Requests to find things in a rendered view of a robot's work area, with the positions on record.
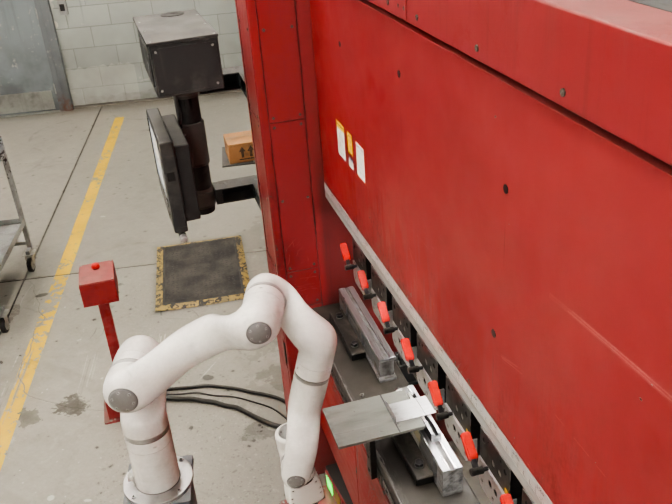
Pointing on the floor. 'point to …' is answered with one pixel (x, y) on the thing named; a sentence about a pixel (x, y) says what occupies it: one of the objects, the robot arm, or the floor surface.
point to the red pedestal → (98, 273)
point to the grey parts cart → (10, 229)
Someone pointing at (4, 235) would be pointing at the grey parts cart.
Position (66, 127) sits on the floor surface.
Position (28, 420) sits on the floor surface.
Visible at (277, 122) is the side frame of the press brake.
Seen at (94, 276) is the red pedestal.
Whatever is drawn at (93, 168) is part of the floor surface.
